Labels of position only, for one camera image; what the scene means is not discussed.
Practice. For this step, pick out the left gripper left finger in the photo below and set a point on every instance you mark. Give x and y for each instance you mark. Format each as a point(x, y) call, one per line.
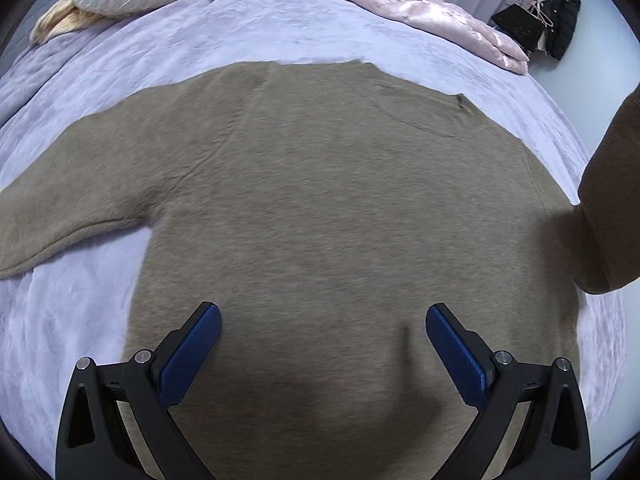
point(93, 442)

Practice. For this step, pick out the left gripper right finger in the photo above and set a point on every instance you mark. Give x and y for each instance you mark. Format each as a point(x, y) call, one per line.
point(553, 442)

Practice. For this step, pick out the brown knit sweater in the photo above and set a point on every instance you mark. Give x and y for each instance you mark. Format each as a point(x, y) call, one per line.
point(330, 239)

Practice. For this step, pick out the lavender plush bed blanket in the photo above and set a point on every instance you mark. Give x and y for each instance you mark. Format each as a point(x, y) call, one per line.
point(75, 239)

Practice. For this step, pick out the black handbag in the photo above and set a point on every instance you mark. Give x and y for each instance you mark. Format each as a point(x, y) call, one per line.
point(520, 25)

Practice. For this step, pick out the black hanging jacket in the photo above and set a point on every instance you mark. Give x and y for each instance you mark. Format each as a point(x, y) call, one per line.
point(562, 15)

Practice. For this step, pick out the pink satin puffer jacket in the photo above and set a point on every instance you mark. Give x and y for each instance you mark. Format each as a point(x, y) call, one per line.
point(450, 22)

